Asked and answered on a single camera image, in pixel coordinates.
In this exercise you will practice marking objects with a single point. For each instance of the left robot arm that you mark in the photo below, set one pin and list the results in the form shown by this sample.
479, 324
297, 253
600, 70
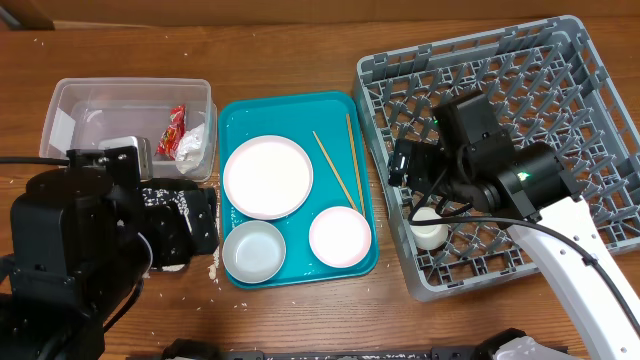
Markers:
85, 232

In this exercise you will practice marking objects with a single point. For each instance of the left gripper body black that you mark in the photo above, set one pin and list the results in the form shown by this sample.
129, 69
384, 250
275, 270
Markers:
147, 244

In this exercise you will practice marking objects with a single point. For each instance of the grey bowl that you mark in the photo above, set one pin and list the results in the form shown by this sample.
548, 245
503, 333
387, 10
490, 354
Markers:
254, 252

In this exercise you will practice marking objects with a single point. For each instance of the teal plastic tray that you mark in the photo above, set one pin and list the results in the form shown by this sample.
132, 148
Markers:
295, 117

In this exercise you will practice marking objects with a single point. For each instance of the wooden chopstick left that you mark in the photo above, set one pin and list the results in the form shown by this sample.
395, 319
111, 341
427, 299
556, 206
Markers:
335, 171

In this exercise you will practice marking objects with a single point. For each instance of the white cup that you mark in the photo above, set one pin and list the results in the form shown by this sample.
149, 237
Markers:
428, 237

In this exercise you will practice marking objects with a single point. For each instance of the grey dishwasher rack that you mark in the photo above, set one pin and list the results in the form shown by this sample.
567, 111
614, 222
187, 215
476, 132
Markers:
546, 82

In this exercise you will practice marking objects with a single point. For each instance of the black waste tray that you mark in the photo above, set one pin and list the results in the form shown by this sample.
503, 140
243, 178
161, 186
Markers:
171, 231

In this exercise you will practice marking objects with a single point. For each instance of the clear plastic bin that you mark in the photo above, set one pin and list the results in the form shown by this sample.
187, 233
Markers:
87, 113

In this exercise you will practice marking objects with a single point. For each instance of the small pink bowl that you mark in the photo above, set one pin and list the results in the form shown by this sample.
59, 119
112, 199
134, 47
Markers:
340, 237

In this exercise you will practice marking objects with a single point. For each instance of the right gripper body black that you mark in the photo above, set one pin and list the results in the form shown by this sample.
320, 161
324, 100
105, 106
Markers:
425, 162

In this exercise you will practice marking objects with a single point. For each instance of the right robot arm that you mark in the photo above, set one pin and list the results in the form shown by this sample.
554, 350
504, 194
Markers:
531, 194

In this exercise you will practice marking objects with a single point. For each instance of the white plastic wrap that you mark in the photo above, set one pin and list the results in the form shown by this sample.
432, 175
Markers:
192, 147

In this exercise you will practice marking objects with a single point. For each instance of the red foil snack wrapper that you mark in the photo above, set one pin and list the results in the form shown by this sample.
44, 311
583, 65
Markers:
173, 134

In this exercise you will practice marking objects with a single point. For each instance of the large white plate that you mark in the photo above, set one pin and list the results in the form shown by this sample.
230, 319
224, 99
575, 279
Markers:
268, 177

